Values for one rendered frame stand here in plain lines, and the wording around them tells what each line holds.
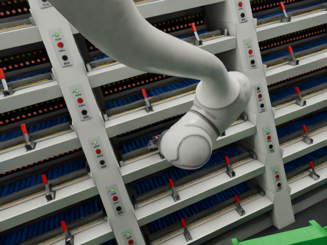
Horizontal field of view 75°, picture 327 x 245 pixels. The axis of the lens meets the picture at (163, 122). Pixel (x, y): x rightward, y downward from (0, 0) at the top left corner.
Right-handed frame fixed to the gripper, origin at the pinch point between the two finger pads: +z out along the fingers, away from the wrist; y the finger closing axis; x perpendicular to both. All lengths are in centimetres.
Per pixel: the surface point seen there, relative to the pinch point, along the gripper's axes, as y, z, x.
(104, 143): -19.7, -3.3, 5.6
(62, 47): -22.5, -7.8, 40.4
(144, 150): -6.4, 4.1, -3.0
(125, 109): -8.3, 2.1, 15.5
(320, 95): 84, 2, -6
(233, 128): 33.5, 1.1, -6.6
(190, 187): 7.3, 4.5, -24.9
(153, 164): -5.1, -1.6, -8.2
